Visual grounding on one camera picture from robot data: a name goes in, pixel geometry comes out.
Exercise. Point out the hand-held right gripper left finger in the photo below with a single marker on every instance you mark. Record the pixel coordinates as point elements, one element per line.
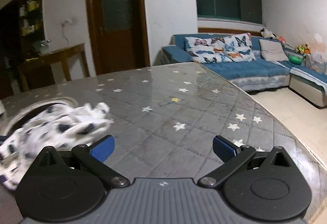
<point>103,149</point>

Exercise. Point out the dark wooden shelf cabinet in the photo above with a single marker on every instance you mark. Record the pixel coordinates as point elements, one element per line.
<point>14,22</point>

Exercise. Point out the row of shelf bottles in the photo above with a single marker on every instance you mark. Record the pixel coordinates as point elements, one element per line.
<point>29,18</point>

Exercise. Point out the small orange toy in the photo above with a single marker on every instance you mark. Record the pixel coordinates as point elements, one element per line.
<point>281,39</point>

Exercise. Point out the black and white plush toy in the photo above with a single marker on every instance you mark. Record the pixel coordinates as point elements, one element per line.
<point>265,33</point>

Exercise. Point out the round built-in induction cooker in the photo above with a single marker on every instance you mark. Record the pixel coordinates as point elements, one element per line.
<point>51,100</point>

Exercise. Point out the grey star-patterned tablecloth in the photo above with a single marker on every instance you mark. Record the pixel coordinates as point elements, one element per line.
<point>166,111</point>

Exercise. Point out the blue corner sofa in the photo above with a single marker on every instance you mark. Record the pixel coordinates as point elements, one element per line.
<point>255,67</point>

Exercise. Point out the plain grey pillow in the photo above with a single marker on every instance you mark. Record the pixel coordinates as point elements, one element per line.
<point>273,50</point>

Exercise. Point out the wooden side table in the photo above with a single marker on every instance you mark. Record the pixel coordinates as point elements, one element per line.
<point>63,51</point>

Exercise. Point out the white wall socket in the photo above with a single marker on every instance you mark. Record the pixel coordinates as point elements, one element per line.
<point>69,22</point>

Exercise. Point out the white polka dot pants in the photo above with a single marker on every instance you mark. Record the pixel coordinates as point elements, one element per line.
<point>51,124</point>

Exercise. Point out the colourful plush toy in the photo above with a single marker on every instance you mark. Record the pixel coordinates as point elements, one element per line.
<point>302,49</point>

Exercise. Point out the green ball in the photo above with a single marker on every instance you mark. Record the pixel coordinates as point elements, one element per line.
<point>295,60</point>

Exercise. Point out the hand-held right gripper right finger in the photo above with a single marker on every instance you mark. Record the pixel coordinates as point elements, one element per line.
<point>224,149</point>

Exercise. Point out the brown wooden door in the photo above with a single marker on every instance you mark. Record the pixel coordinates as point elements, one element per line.
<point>115,42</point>

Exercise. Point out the butterfly print pillow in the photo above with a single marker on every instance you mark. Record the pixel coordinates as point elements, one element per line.
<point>201,51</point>
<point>240,47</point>

